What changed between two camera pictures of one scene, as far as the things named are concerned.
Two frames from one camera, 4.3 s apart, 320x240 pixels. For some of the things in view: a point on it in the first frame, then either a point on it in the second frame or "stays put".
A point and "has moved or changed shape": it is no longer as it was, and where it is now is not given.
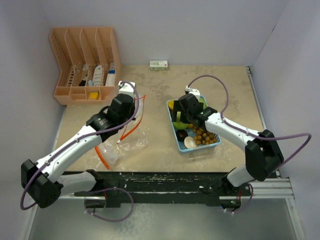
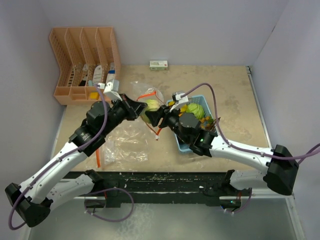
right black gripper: [177, 107] to [163, 112]
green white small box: [158, 65] stays put
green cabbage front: [180, 125] has moved or changed shape
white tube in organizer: [97, 76] stays put
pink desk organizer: [90, 63] stays put
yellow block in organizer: [94, 95] stays put
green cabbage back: [202, 100] has moved or changed shape
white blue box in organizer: [111, 76] stays put
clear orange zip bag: [133, 124] to [153, 98]
